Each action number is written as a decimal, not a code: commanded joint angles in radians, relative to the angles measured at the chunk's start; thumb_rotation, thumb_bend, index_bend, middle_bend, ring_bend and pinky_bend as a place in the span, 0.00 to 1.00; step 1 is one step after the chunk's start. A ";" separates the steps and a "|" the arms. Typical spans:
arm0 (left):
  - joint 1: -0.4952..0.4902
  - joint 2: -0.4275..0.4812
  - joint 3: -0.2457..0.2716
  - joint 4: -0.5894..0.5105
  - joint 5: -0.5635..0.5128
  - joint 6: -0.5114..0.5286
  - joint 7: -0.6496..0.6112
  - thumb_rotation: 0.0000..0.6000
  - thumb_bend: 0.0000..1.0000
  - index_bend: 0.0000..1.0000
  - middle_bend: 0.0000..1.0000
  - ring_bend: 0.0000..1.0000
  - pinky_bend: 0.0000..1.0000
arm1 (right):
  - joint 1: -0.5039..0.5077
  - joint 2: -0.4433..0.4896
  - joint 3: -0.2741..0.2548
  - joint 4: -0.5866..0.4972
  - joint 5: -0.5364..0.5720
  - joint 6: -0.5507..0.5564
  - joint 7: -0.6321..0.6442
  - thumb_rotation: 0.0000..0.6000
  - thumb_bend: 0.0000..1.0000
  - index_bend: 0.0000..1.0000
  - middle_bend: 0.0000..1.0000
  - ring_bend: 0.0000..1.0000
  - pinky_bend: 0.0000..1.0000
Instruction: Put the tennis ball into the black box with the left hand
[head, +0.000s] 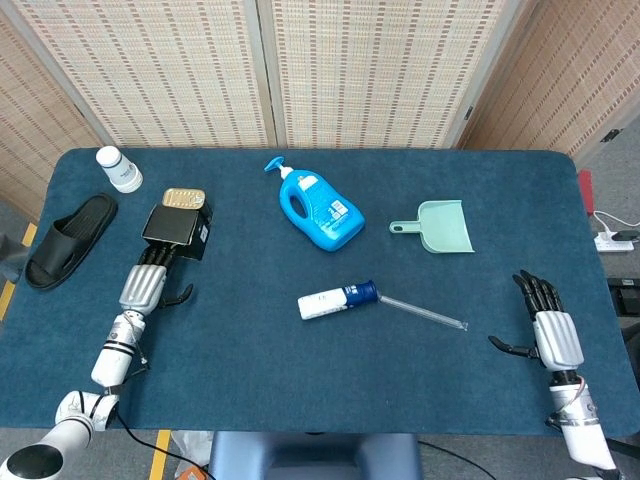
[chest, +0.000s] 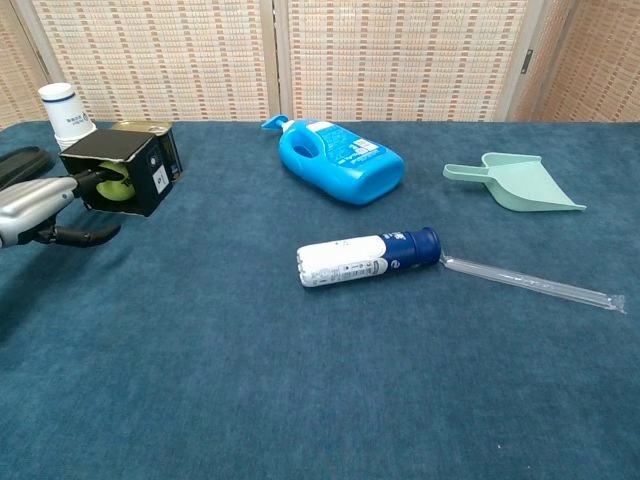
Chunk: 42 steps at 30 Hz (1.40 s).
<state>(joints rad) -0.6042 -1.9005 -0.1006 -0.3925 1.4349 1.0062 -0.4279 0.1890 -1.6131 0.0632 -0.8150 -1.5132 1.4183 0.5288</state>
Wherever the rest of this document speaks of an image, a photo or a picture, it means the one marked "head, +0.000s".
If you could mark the white power strip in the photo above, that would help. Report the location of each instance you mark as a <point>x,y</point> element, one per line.
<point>607,245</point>

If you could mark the black power adapter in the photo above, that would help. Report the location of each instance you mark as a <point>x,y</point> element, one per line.
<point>626,235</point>

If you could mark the stacked white paper cups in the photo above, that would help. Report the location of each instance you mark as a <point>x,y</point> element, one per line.
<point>120,172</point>

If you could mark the black screen hinge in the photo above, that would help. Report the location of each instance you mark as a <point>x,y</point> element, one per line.
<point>468,113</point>
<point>611,135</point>

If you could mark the black open cardboard box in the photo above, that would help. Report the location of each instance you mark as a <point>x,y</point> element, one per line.
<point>170,225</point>

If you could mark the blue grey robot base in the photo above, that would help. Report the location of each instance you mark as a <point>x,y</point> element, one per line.
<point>315,457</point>

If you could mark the white bottle with navy cap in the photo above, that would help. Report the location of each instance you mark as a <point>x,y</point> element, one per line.
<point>325,302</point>

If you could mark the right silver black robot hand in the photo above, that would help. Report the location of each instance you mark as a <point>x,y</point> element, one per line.
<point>557,337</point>

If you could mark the blue felt table cloth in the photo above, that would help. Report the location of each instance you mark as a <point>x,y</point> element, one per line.
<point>300,375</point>

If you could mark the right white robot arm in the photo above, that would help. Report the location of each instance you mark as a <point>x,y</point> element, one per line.
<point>580,425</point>

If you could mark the white plastic bag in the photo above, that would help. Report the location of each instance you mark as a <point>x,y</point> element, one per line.
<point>192,447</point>

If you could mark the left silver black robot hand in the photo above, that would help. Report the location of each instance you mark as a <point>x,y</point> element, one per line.
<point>142,287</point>

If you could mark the blue detergent pump bottle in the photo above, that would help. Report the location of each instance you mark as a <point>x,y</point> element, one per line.
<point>320,215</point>

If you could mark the black rubber slipper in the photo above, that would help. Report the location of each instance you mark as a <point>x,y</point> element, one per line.
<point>65,245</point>

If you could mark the mint green plastic dustpan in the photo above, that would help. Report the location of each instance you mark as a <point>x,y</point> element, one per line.
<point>445,225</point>

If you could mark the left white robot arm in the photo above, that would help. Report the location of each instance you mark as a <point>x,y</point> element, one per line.
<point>112,360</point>

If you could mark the woven bamboo screen panel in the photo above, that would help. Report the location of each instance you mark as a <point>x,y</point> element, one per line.
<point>560,65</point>
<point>30,130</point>
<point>380,65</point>
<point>150,65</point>

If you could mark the gold lidded tin can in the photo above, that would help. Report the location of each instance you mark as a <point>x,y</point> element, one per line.
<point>182,197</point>

